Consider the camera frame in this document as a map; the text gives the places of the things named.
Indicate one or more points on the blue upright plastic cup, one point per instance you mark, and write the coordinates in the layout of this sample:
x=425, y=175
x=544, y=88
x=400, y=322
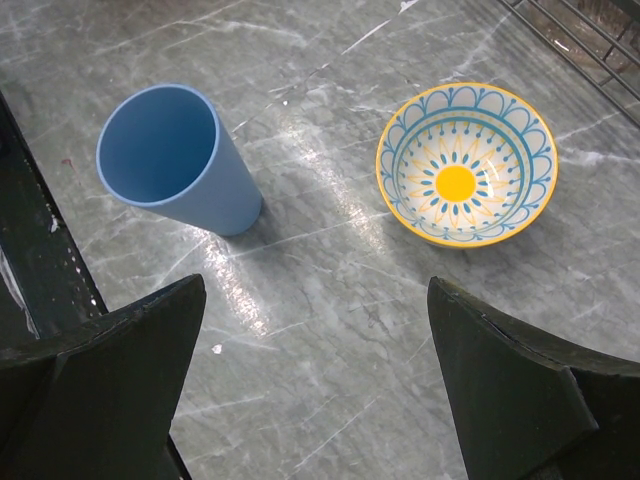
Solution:
x=166, y=151

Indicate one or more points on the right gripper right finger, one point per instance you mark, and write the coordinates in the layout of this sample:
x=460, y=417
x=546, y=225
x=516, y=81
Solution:
x=528, y=404

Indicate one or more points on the black wire dish rack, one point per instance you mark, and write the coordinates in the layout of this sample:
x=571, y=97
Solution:
x=599, y=39

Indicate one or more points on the cream bowl under red bowl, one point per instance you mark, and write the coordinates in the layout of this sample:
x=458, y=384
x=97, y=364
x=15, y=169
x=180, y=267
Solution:
x=466, y=165

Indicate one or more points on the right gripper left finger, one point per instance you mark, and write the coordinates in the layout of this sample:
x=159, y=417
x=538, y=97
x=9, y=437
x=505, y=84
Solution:
x=97, y=401

